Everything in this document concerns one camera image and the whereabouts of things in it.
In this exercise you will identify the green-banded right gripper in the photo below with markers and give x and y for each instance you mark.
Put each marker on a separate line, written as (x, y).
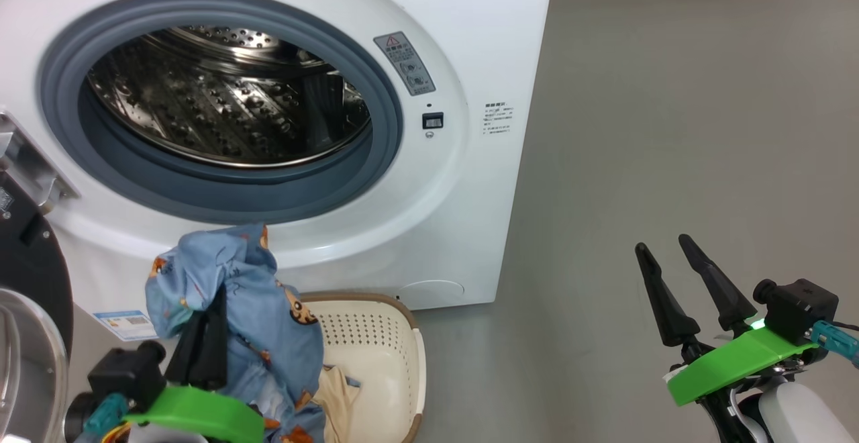
(738, 362)

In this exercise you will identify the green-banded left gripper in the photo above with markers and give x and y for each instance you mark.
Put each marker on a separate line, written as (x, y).
(194, 416)

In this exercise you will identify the blue bear print garment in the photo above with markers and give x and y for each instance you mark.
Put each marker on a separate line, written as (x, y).
(255, 315)

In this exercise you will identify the cream cloth garment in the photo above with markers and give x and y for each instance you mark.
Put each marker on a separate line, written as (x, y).
(335, 399)

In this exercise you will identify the black glass washing machine door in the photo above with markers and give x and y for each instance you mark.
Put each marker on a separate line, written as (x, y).
(30, 275)

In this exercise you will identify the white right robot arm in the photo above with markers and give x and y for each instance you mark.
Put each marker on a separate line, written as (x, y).
(798, 416)

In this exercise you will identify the cream perforated plastic laundry basket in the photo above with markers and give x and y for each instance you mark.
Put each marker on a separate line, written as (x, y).
(382, 356)

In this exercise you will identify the metal door hinge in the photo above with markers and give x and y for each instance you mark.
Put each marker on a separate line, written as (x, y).
(30, 161)

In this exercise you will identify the white front-load washing machine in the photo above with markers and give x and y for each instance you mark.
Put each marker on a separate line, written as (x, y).
(443, 215)

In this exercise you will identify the black door latch socket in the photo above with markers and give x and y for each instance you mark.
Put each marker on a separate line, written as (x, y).
(433, 121)

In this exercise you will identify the blue energy label sticker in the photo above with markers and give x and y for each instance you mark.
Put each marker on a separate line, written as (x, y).
(124, 325)

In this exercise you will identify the small printed text sticker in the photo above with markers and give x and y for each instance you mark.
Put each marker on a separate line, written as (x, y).
(498, 118)

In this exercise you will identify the grey warning label sticker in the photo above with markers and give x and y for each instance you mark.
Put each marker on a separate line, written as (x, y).
(405, 64)

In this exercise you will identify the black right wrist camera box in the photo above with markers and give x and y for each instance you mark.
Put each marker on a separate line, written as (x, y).
(798, 312)

